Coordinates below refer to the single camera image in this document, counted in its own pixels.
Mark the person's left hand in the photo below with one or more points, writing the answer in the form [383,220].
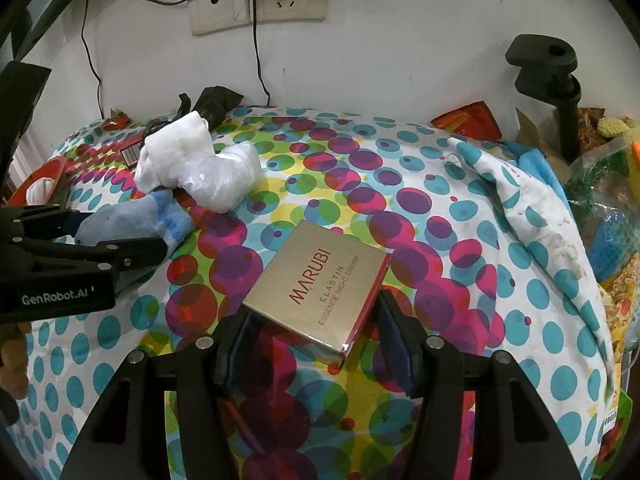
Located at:
[11,365]

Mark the clear plastic bag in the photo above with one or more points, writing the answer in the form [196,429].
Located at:
[225,175]

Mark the small red barcode box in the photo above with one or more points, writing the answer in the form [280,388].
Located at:
[132,152]

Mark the white single outlet plate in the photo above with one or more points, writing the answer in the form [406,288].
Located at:
[220,10]

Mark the blue cloth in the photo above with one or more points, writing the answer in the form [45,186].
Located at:
[535,165]

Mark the brown cardboard box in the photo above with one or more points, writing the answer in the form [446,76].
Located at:
[532,132]

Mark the white multi outlet plate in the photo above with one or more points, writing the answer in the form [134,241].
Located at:
[300,7]

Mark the black clamp stand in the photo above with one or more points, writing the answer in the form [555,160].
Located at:
[537,60]

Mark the polka dot tablecloth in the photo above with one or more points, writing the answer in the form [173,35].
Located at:
[450,240]

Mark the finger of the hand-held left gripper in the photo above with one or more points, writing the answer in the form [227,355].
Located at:
[72,221]
[125,255]

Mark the black hanging garment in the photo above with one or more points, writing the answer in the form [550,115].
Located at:
[20,110]

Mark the gold and red box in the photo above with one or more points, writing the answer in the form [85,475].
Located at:
[320,285]

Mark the red candy wrapper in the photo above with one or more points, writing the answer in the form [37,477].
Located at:
[117,121]

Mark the black pouch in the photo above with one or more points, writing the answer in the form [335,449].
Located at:
[215,102]

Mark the light blue sock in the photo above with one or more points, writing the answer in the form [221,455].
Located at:
[150,215]

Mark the red snack packet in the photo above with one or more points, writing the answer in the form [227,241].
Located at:
[467,120]

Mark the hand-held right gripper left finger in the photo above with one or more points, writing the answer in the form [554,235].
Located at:
[227,355]

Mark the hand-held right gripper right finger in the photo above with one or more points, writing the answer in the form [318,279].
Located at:
[395,345]

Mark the round red tray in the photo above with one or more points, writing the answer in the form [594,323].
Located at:
[56,166]

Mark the clear bag of colourful toys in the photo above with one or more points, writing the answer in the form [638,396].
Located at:
[605,195]

